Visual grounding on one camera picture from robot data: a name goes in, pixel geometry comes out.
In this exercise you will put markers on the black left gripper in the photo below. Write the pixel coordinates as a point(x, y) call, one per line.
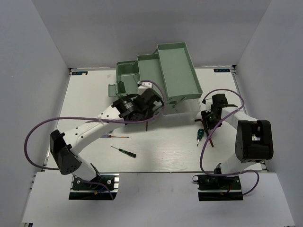
point(149, 114)

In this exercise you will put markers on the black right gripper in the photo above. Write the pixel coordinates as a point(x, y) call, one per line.
point(205, 115)

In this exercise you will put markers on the stubby green screwdriver orange cap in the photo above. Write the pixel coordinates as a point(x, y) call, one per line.
point(200, 134)

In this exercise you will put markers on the blue red handled screwdriver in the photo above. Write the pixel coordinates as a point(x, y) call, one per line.
point(107, 136)

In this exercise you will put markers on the black green precision screwdriver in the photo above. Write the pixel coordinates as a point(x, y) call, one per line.
point(130, 154)

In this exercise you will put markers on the green cantilever toolbox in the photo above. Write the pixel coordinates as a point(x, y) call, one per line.
point(171, 68)

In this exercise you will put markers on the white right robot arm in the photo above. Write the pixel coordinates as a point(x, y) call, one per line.
point(253, 143)

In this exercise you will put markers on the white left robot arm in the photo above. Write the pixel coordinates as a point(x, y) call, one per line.
point(65, 147)

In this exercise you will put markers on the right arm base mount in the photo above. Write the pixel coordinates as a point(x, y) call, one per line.
point(214, 188)

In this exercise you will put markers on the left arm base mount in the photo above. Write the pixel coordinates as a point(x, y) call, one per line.
point(105, 190)

